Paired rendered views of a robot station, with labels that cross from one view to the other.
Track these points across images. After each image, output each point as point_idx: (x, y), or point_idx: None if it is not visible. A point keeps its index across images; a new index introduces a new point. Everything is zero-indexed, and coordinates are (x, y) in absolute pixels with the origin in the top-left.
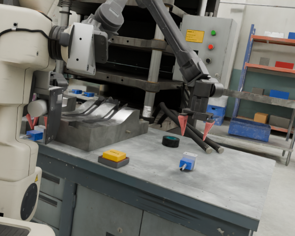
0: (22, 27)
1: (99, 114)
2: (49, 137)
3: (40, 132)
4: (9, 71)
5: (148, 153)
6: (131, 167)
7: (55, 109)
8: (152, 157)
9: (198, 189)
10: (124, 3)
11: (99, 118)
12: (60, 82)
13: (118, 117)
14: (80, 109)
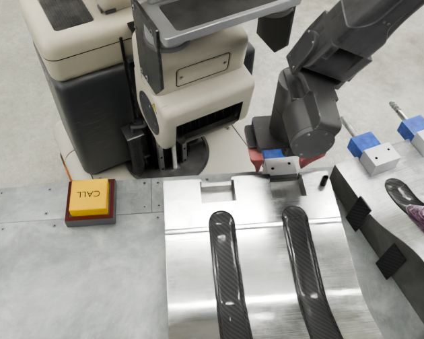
0: None
1: (269, 321)
2: (140, 69)
3: (264, 157)
4: None
5: (56, 326)
6: (51, 212)
7: (144, 42)
8: (38, 312)
9: None
10: None
11: (247, 301)
12: (289, 114)
13: (198, 337)
14: (357, 316)
